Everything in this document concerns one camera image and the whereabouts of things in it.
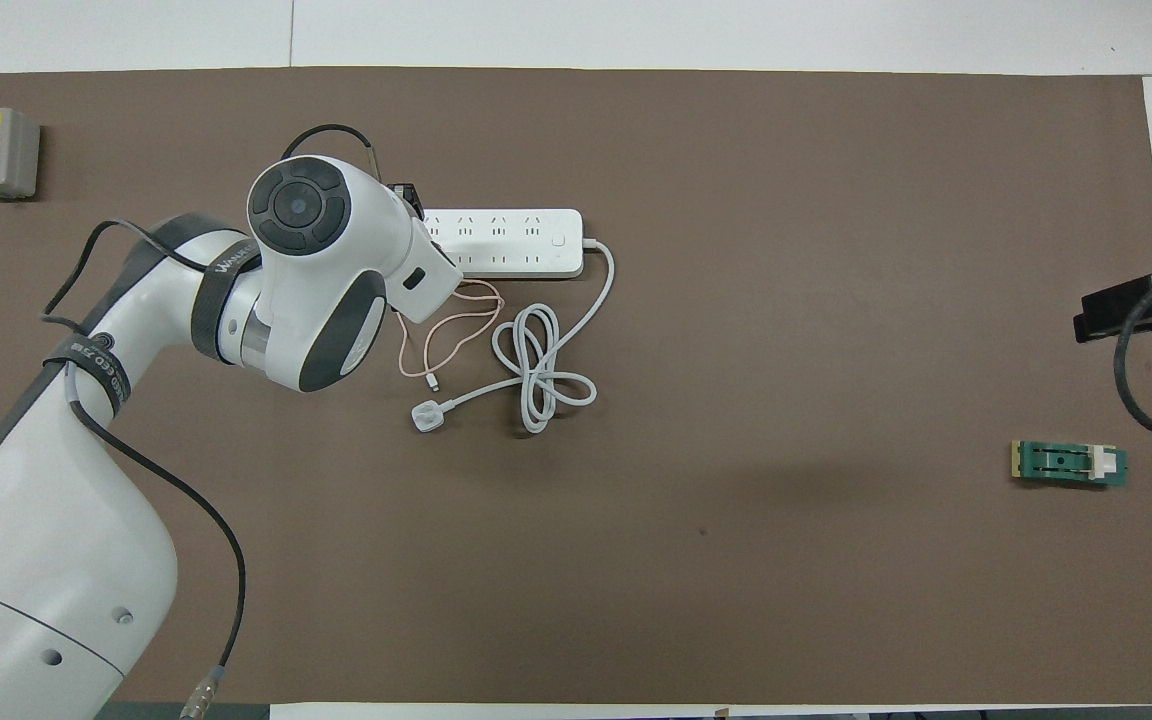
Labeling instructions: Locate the white power strip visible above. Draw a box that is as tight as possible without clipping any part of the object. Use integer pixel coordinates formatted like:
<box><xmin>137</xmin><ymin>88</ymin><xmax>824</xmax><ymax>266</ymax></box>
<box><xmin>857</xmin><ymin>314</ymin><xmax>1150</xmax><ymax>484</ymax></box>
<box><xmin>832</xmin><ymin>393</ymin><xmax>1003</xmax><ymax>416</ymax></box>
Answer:
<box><xmin>420</xmin><ymin>208</ymin><xmax>584</xmax><ymax>279</ymax></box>

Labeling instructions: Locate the pink charging cable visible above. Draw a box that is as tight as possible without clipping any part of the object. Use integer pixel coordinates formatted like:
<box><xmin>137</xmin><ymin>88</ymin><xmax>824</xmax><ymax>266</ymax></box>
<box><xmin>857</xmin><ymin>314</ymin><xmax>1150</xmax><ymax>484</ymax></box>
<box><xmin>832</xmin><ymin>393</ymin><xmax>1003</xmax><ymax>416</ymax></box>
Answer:
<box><xmin>397</xmin><ymin>278</ymin><xmax>507</xmax><ymax>391</ymax></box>

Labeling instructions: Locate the green circuit board fixture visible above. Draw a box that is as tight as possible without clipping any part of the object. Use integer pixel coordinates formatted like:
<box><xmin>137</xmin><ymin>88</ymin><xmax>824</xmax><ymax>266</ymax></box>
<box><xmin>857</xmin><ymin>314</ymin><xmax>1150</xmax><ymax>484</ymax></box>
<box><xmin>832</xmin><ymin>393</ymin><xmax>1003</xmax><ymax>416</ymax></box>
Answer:
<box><xmin>1011</xmin><ymin>440</ymin><xmax>1129</xmax><ymax>491</ymax></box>

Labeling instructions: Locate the brown table mat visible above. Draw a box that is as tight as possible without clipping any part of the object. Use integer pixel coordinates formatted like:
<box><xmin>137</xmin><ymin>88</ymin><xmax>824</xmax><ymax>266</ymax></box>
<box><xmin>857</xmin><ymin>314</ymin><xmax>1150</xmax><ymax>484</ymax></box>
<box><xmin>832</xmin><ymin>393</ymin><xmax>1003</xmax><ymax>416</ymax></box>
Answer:
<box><xmin>0</xmin><ymin>66</ymin><xmax>1152</xmax><ymax>705</ymax></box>

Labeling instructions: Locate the white power cord with plug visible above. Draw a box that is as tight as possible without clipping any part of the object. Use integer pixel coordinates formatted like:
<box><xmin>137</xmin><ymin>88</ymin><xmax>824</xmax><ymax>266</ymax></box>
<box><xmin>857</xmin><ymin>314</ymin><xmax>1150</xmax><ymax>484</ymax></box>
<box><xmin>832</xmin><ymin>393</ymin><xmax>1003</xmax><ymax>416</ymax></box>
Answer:
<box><xmin>409</xmin><ymin>238</ymin><xmax>617</xmax><ymax>436</ymax></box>

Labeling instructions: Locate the grey on-off switch box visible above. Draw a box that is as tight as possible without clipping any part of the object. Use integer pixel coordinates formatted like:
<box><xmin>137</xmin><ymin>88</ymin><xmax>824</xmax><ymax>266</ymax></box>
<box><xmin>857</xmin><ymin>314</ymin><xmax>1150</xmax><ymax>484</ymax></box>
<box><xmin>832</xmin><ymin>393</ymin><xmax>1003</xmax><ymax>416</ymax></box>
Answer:
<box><xmin>0</xmin><ymin>107</ymin><xmax>41</xmax><ymax>201</ymax></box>

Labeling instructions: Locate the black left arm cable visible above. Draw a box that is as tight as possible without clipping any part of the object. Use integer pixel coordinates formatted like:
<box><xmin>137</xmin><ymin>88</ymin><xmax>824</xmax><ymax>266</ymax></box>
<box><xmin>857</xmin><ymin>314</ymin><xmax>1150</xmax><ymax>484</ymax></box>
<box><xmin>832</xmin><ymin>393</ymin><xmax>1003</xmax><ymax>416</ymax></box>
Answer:
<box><xmin>41</xmin><ymin>124</ymin><xmax>382</xmax><ymax>719</ymax></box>

